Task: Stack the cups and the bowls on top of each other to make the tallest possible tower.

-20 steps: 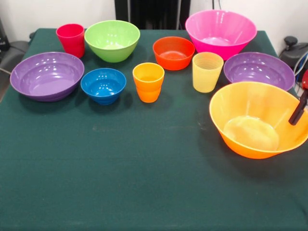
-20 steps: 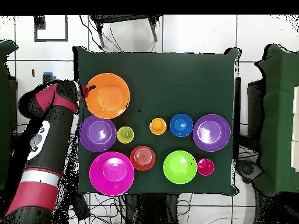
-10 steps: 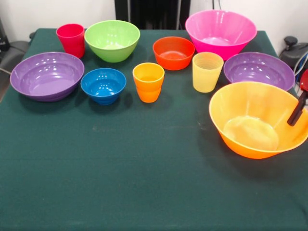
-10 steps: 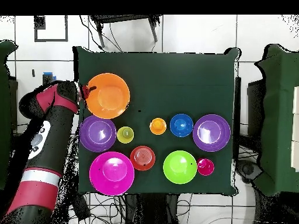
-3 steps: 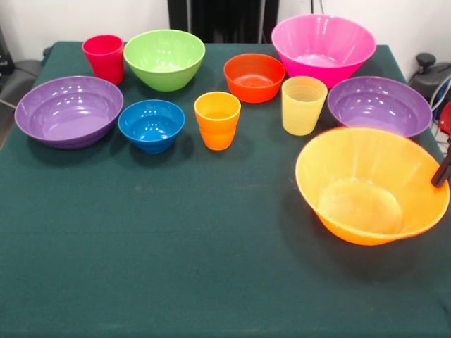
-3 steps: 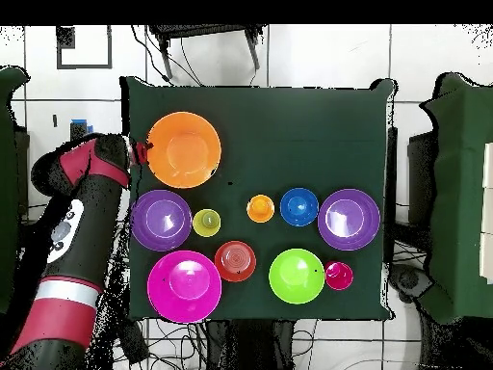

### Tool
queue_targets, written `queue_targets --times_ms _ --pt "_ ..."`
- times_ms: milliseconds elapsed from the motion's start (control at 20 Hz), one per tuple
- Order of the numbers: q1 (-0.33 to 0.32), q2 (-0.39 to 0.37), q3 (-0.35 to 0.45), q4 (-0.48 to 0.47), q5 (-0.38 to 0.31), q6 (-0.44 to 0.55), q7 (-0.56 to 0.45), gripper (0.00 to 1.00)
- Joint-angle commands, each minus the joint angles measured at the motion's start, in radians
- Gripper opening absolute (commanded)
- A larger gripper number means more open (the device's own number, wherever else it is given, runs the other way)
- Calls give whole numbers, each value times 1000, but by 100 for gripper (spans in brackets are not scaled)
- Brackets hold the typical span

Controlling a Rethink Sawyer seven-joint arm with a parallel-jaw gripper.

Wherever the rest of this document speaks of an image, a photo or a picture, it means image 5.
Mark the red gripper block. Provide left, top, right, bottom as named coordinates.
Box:
left=430, top=101, right=451, bottom=188

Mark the large yellow-orange plastic bowl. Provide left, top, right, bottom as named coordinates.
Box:
left=295, top=127, right=451, bottom=246

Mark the purple plastic bowl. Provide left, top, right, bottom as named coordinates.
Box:
left=13, top=75, right=125, bottom=150
left=327, top=76, right=433, bottom=138

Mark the black floor stand base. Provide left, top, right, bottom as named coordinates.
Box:
left=408, top=52, right=451, bottom=103
left=0, top=58, right=47, bottom=106

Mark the yellow plastic cup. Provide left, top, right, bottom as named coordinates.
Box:
left=280, top=75, right=328, bottom=137

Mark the large pink plastic bowl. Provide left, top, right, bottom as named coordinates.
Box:
left=271, top=14, right=378, bottom=89

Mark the red-orange plastic bowl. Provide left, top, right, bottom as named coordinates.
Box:
left=223, top=53, right=287, bottom=104

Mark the orange plastic cup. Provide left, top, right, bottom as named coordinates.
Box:
left=193, top=91, right=242, bottom=151

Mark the dark green table cloth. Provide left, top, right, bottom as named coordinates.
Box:
left=0, top=41, right=451, bottom=338

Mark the blue plastic bowl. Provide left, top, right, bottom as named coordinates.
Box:
left=117, top=99, right=186, bottom=155

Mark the green plastic bowl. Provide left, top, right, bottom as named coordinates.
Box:
left=123, top=29, right=206, bottom=93

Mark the red plastic cup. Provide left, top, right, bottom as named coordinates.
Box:
left=82, top=34, right=125, bottom=86

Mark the floor cable bundle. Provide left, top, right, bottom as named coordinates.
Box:
left=430, top=75, right=451, bottom=142

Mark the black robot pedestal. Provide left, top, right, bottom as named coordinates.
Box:
left=168, top=0, right=281, bottom=44

